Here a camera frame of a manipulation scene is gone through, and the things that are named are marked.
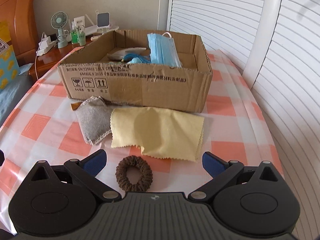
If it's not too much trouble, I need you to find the brown hair scrunchie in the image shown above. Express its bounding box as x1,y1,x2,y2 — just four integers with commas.
116,155,153,192

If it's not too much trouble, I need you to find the yellow cleaning cloth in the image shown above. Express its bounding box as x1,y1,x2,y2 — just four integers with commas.
110,107,204,161

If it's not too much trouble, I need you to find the grey fabric sachet pouch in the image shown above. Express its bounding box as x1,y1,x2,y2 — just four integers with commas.
107,47,146,61

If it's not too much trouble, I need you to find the blue tassel sachet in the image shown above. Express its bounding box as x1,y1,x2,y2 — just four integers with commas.
122,53,151,64

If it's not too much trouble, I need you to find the blue surgical face mask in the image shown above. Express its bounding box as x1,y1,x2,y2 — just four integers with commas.
147,32,182,68

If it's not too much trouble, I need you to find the blue white plush toy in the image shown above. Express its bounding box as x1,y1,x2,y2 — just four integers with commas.
110,57,143,64

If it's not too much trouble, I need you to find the orange checked tablecloth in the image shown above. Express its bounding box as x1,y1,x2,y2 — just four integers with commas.
1,50,281,233

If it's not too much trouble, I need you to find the blue bed sheet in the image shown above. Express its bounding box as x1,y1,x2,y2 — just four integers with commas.
0,63,34,126

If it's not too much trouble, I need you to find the wooden nightstand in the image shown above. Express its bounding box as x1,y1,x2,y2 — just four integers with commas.
29,43,80,82

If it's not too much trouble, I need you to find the yellow blue snack bag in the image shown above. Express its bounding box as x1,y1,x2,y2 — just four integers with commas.
0,21,21,90

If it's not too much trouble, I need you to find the brown cardboard box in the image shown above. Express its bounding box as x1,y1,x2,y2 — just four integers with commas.
57,30,213,113

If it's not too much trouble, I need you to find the white power strip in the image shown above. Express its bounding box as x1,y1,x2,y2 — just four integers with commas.
36,41,56,56

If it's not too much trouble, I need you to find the green bottle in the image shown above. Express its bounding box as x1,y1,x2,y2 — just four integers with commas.
70,29,78,44

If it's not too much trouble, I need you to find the pale green tube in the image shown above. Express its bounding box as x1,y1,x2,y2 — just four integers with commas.
77,32,86,46

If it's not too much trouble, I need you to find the white remote control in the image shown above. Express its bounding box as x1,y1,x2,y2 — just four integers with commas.
91,35,101,41

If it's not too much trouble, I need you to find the white router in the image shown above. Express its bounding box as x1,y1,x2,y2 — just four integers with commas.
85,11,119,36

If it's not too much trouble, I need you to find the mint green desk fan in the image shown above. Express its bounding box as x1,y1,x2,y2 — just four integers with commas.
50,11,68,49

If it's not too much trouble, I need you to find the white cosmetic tube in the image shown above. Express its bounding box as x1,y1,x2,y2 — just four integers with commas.
74,16,85,27

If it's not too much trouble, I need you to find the white louvered closet door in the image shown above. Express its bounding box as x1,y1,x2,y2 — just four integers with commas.
158,0,319,239

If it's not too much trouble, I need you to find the orange wooden headboard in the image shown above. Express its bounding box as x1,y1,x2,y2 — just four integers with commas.
1,0,39,66

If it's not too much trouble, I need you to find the white charger with cable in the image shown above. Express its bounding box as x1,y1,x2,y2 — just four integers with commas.
34,32,51,80

